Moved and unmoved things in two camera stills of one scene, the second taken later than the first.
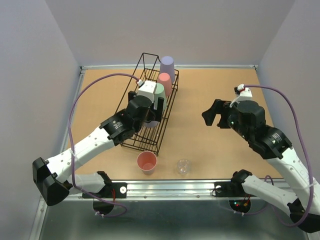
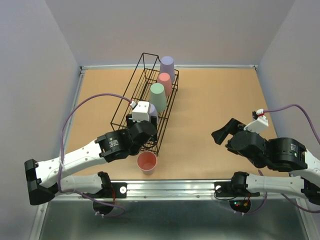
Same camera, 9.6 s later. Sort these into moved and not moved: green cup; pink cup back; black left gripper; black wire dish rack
Moved: black left gripper
Not moved: black wire dish rack; green cup; pink cup back
